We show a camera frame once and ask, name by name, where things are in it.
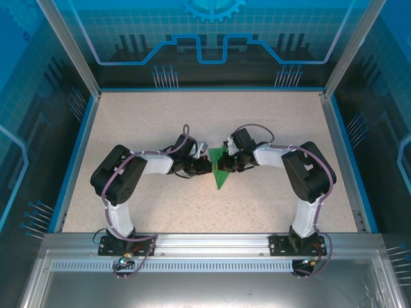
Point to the green cloth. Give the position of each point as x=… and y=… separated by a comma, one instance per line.
x=221, y=179

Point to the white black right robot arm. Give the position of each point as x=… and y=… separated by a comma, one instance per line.
x=308, y=176

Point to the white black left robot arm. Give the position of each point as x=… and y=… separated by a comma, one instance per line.
x=118, y=183

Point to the aluminium front tray panel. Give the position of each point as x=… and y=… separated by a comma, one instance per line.
x=205, y=292

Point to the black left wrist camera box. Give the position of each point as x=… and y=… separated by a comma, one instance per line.
x=186, y=146

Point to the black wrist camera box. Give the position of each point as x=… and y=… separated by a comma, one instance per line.
x=242, y=138
x=186, y=146

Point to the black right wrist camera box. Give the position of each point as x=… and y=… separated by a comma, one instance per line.
x=242, y=138

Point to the aluminium mounting rail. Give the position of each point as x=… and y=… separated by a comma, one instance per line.
x=212, y=244

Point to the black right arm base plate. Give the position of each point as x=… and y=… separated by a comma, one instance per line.
x=279, y=245

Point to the blue table border frame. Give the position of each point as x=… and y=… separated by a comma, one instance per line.
x=77, y=160

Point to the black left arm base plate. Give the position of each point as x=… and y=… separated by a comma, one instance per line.
x=109, y=248

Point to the aluminium frame post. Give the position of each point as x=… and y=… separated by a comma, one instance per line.
x=70, y=51
x=353, y=48

